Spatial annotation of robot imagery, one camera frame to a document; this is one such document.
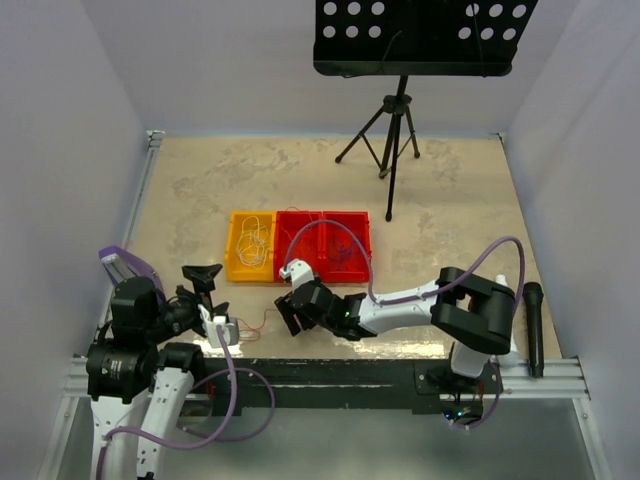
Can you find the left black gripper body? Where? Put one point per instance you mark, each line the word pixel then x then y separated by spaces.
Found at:
pixel 178 314

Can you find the aluminium left rail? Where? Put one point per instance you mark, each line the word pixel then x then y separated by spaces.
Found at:
pixel 154 141

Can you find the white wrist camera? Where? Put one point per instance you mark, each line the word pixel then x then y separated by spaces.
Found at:
pixel 297 272
pixel 219 330

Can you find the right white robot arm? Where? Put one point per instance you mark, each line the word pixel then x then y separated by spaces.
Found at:
pixel 477 314

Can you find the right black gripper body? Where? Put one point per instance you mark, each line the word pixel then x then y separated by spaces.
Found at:
pixel 308 323

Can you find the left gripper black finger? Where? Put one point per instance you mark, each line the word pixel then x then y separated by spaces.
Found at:
pixel 202 277
pixel 219 310

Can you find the aluminium rail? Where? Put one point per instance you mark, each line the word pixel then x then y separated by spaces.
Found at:
pixel 154 141
pixel 563 379

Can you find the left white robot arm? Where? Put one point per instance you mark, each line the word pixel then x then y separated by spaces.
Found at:
pixel 139 374

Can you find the black music stand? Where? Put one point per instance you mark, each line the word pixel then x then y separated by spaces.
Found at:
pixel 449 39

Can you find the aluminium front rail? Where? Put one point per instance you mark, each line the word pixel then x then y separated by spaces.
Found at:
pixel 563 379

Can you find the black cylinder post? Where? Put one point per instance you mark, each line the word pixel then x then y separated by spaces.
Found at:
pixel 533 299

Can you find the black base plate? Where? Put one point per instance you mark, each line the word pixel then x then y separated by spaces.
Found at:
pixel 420 386

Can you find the yellow plastic bin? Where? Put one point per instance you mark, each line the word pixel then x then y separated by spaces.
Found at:
pixel 250 247

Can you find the red double compartment bin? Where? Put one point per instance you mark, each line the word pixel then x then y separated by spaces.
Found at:
pixel 328 249

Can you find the purple holder block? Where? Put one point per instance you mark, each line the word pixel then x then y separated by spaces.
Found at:
pixel 120 265

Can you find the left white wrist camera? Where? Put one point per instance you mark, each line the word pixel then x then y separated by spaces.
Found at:
pixel 219 330

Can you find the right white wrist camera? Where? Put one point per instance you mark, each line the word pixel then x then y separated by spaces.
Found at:
pixel 297 272

